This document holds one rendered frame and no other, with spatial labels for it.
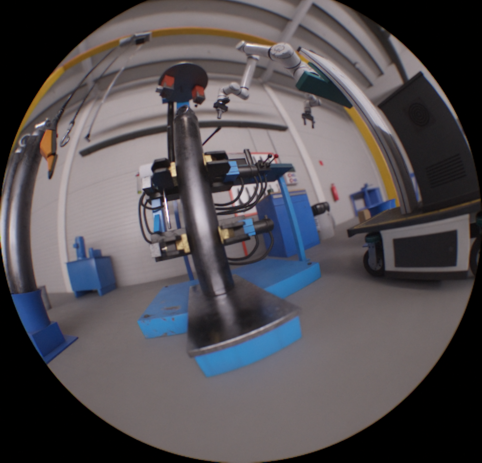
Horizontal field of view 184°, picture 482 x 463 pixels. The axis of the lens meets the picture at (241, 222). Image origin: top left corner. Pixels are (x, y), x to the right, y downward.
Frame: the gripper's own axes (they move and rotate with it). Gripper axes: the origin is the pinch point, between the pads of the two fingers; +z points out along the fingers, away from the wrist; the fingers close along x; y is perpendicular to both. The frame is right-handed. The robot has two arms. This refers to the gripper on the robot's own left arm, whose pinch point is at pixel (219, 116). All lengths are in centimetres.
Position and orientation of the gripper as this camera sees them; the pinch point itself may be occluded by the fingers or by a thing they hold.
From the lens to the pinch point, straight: 140.9
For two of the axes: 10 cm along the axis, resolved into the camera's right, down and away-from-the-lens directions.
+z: -0.7, 9.8, 1.9
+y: -7.4, -1.8, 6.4
